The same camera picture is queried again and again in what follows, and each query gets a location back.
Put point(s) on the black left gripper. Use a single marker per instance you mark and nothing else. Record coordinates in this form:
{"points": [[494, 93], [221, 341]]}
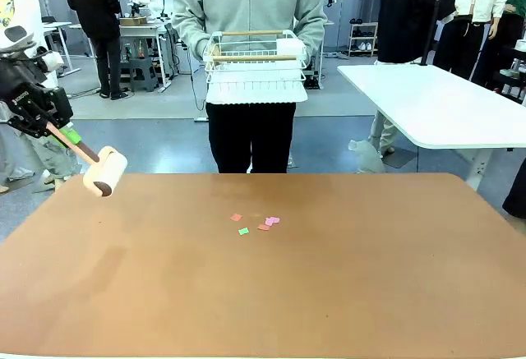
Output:
{"points": [[29, 100]]}

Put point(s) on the white drip tray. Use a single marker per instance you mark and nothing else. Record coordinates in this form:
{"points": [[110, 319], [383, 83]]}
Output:
{"points": [[257, 97]]}

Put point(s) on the white plastic utensil cup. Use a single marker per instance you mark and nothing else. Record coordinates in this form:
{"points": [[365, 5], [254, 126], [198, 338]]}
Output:
{"points": [[291, 49]]}

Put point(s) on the person's left forearm grey sleeve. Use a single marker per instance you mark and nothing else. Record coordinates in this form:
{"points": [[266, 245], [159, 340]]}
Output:
{"points": [[312, 30]]}

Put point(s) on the person's right forearm grey sleeve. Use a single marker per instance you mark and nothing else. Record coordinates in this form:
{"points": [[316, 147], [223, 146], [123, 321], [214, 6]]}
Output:
{"points": [[191, 34]]}

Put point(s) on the person's right hand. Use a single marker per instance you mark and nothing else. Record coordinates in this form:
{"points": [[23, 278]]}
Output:
{"points": [[214, 52]]}

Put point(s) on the grey step stool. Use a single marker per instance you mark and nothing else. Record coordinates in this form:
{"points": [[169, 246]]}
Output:
{"points": [[143, 73]]}

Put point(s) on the person in black clothes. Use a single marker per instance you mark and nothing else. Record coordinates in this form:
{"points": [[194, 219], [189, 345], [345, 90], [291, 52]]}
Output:
{"points": [[96, 18]]}

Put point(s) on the background work table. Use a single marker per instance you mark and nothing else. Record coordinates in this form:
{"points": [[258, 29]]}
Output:
{"points": [[144, 32]]}

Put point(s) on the brown cardboard box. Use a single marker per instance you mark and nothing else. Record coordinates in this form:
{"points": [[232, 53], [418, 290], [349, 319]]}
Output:
{"points": [[133, 21]]}

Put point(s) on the person with yellow shirt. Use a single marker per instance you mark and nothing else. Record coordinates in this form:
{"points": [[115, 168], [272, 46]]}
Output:
{"points": [[24, 1]]}

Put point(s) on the red paper scrap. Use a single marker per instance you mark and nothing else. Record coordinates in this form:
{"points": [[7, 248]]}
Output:
{"points": [[236, 217]]}

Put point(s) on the green paper scrap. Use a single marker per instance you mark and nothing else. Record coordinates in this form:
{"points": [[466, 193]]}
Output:
{"points": [[243, 231]]}

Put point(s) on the orange paper scrap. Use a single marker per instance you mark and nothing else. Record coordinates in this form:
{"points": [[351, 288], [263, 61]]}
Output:
{"points": [[263, 227]]}

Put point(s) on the person in grey hoodie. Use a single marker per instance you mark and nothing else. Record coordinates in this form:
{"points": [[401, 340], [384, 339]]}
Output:
{"points": [[246, 1]]}

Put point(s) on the white plastic bag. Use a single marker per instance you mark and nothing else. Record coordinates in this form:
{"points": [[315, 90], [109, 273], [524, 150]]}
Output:
{"points": [[367, 157]]}

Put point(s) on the shoe rack with shoes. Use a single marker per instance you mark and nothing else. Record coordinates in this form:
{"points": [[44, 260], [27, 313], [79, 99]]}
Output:
{"points": [[363, 38]]}

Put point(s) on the black hanging garment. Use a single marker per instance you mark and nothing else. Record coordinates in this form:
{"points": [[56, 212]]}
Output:
{"points": [[411, 10]]}

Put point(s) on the white side table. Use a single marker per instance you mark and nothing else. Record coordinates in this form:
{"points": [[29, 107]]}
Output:
{"points": [[435, 104]]}

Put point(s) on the dark shelf with items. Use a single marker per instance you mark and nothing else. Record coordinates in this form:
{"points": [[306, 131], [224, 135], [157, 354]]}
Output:
{"points": [[513, 71]]}

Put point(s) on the black bulky object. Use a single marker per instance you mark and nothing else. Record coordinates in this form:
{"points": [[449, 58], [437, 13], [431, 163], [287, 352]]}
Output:
{"points": [[517, 194]]}

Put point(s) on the person in green top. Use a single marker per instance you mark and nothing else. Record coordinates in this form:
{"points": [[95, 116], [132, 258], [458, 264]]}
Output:
{"points": [[515, 1]]}

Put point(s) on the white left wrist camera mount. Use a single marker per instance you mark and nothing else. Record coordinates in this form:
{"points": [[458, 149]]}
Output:
{"points": [[52, 62]]}

